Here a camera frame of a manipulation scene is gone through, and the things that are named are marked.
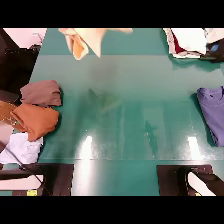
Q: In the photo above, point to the cream garment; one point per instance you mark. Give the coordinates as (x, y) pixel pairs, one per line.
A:
(89, 39)

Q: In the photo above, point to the mauve grey garment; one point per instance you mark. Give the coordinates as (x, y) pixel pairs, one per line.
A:
(41, 92)

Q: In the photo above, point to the orange garment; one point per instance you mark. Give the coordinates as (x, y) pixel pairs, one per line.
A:
(37, 120)

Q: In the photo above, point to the red garment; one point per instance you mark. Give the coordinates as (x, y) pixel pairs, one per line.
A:
(178, 48)

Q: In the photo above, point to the white garment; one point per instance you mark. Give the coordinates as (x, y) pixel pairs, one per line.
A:
(23, 150)
(190, 39)

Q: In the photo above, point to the purple T-shirt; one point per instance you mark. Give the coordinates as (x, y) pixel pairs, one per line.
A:
(213, 111)

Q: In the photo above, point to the tan brown garment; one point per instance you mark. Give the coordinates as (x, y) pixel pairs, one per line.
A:
(6, 111)

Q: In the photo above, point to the pale pink garment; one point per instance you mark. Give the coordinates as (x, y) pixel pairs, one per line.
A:
(4, 133)

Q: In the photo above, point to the black garment with blue print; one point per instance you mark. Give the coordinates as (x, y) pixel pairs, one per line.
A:
(216, 50)

